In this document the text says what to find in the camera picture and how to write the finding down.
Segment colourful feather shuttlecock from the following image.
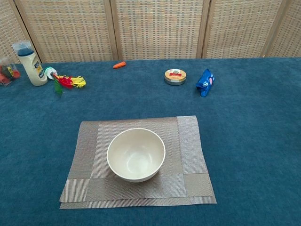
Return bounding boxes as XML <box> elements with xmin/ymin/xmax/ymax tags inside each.
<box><xmin>44</xmin><ymin>66</ymin><xmax>87</xmax><ymax>96</ymax></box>

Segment woven bamboo folding screen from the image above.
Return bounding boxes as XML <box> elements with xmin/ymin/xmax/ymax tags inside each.
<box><xmin>0</xmin><ymin>0</ymin><xmax>301</xmax><ymax>64</ymax></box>

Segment brown woven placemat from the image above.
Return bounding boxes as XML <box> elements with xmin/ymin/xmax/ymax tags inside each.
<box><xmin>59</xmin><ymin>115</ymin><xmax>217</xmax><ymax>210</ymax></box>

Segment round gold tin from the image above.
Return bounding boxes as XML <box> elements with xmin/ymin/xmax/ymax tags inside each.
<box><xmin>164</xmin><ymin>68</ymin><xmax>188</xmax><ymax>86</ymax></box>

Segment clear bag with orange items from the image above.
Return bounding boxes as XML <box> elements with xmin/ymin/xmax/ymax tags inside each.
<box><xmin>0</xmin><ymin>57</ymin><xmax>21</xmax><ymax>87</ymax></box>

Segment white ceramic bowl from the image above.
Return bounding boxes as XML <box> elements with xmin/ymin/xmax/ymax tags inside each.
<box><xmin>107</xmin><ymin>128</ymin><xmax>166</xmax><ymax>183</ymax></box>

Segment blue felt table cover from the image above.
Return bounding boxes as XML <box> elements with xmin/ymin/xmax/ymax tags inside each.
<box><xmin>0</xmin><ymin>57</ymin><xmax>301</xmax><ymax>226</ymax></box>

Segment cream squeeze bottle blue cap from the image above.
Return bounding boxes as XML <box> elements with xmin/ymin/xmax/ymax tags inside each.
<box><xmin>13</xmin><ymin>40</ymin><xmax>48</xmax><ymax>87</ymax></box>

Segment blue snack packet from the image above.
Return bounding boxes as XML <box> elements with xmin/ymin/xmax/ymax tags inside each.
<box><xmin>195</xmin><ymin>68</ymin><xmax>216</xmax><ymax>97</ymax></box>

